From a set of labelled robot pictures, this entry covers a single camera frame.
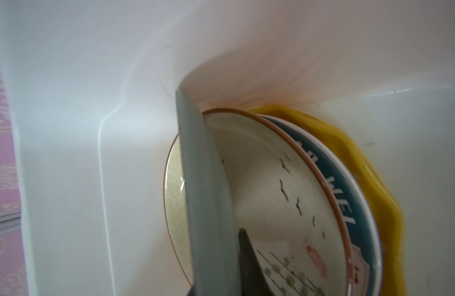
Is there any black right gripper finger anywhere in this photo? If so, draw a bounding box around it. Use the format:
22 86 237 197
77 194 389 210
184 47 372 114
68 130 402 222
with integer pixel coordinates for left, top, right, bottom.
238 228 274 296

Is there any small blue patterned plate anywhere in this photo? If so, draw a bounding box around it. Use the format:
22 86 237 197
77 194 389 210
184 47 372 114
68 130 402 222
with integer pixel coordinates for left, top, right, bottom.
176 90 242 296

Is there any cream plate with leaf motif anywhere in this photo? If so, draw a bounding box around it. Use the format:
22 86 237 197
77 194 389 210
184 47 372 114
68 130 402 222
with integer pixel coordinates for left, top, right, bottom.
164 109 353 296

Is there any white plate green lettered rim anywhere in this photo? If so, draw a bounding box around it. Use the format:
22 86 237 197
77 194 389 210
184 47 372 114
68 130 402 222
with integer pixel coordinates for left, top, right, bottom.
262 115 384 296

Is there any yellow scalloped dotted plate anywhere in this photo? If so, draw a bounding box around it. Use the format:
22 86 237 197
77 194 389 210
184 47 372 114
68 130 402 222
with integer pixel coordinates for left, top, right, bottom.
252 106 407 296

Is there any white plastic bin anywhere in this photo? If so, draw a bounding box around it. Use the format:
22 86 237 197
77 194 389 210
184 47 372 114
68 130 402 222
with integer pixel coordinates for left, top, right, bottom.
0 1 455 296

